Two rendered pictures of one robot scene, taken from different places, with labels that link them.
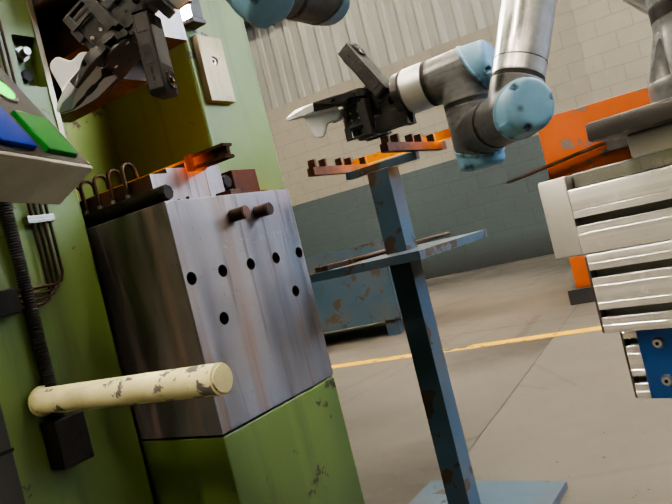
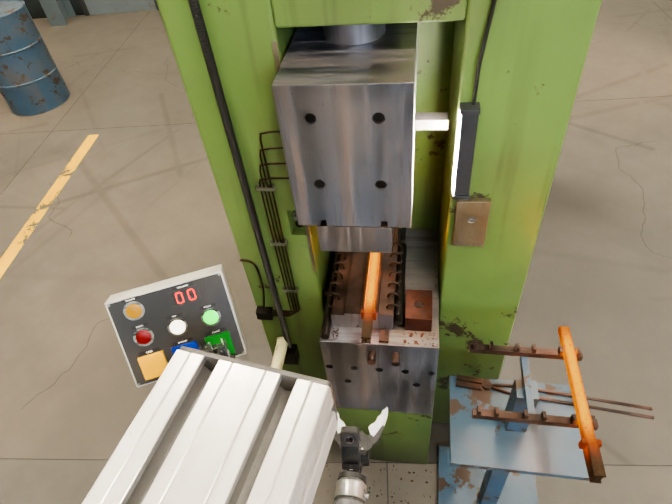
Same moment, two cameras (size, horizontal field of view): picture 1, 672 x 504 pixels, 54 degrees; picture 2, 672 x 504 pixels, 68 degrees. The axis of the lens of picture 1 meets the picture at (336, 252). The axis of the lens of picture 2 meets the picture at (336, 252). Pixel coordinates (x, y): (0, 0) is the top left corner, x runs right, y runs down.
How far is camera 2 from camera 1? 1.89 m
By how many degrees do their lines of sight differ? 75
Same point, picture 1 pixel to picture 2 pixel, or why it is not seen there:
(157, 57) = not seen: hidden behind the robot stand
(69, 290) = (304, 312)
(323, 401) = (415, 419)
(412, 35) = not seen: outside the picture
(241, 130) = (486, 258)
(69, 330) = (302, 323)
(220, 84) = (469, 235)
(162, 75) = not seen: hidden behind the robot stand
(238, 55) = (520, 206)
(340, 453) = (418, 434)
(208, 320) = (336, 379)
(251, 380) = (359, 400)
